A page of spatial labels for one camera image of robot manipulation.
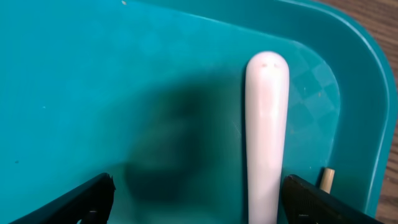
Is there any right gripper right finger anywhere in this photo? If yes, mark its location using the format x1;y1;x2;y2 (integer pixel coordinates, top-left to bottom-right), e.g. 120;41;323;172
281;175;382;224

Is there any wooden chopstick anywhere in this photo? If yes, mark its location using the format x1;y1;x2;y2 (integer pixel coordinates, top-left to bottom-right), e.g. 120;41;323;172
319;167;335;194

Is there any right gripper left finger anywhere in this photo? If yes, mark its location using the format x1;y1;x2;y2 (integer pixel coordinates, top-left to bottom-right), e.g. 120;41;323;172
12;173;116;224

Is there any teal plastic serving tray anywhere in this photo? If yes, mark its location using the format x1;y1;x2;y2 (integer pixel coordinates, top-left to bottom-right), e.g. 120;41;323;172
1;0;397;223

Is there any white plastic fork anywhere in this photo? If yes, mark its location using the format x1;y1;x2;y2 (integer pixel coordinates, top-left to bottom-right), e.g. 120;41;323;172
245;52;289;224

